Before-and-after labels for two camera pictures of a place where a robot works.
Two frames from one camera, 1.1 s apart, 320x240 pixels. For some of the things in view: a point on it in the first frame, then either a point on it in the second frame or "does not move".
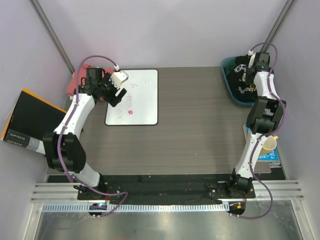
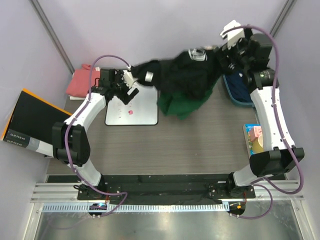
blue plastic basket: x=224 y=64 to x=238 y=103
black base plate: x=163 y=187 does not move
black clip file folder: x=32 y=117 does not move
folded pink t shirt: x=82 y=74 does not move
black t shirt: x=236 y=81 to x=180 y=76
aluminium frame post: x=283 y=16 does not move
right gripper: x=247 y=80 to x=243 y=42
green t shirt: x=229 y=66 to x=170 y=103
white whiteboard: x=139 y=105 does not move
